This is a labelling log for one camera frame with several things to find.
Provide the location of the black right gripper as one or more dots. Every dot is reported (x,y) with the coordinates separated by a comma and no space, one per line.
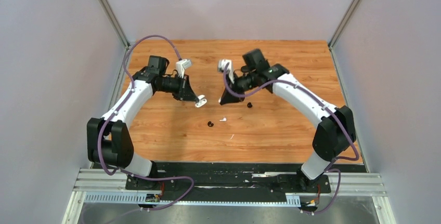
(229,98)

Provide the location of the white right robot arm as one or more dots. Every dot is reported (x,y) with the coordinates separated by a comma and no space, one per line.
(335,133)

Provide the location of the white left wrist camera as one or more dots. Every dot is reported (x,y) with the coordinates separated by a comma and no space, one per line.
(181,66)

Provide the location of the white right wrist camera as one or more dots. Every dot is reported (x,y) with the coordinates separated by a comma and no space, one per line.
(225,67)

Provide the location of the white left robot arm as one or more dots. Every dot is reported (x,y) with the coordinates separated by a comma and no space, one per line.
(108,140)

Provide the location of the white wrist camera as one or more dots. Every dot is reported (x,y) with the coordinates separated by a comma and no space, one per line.
(181,66)
(225,67)

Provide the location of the white earbud charging case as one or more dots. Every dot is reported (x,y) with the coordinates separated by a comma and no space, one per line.
(201,101)

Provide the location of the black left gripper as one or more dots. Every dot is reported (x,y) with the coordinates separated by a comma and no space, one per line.
(185,92)

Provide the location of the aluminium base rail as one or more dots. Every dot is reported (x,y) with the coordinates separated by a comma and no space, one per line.
(224,189)

